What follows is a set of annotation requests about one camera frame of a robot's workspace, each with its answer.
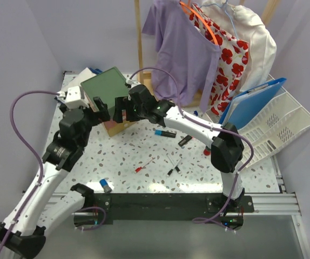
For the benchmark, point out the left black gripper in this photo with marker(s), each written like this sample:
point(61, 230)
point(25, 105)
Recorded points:
point(94, 112)

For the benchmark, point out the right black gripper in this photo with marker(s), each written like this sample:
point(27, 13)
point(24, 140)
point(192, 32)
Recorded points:
point(123, 103)

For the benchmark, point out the three-drawer desk organizer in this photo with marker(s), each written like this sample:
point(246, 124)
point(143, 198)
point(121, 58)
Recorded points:
point(108, 85)

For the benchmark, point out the blue document folder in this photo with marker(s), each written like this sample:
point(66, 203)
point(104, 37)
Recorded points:
point(246, 105)

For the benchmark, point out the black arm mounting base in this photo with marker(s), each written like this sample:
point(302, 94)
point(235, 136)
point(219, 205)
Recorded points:
point(160, 206)

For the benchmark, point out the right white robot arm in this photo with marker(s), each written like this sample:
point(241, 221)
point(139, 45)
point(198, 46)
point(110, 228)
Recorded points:
point(224, 142)

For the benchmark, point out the folded white cloth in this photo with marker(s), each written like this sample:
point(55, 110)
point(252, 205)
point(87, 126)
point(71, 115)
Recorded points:
point(82, 75)

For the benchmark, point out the blue highlighter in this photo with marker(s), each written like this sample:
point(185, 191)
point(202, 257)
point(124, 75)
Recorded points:
point(165, 133)

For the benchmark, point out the red cap marker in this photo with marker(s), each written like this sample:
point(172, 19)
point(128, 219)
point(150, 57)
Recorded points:
point(144, 165)

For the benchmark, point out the pink highlighter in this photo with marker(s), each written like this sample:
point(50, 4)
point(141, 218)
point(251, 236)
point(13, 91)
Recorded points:
point(185, 140)

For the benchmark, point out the blue grey stamp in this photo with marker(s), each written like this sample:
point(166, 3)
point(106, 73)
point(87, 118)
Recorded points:
point(105, 186)

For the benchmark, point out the black cap marker lower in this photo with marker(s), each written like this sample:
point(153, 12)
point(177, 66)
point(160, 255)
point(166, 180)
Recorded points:
point(174, 168)

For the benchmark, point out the black cap marker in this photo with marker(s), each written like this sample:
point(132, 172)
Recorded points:
point(174, 168)
point(171, 159)

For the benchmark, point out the black cap marker upper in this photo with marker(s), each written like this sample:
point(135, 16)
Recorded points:
point(171, 159)

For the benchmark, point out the red black stamp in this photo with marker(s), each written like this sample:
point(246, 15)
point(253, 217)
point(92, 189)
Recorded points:
point(207, 151)

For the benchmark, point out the purple t-shirt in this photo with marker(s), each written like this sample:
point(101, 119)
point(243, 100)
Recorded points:
point(186, 61)

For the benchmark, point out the orange clothes hanger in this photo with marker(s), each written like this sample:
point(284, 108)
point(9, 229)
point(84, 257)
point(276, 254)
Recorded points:
point(186, 6)

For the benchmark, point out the red floral dress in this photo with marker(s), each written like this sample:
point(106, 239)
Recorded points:
point(232, 62)

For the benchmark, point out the light blue clothes hanger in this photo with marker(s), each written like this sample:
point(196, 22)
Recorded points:
point(224, 9)

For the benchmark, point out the cream white shirt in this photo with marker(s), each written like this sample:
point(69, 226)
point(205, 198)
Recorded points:
point(250, 28)

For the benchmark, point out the white file rack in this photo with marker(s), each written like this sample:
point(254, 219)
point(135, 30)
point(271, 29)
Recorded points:
point(282, 120)

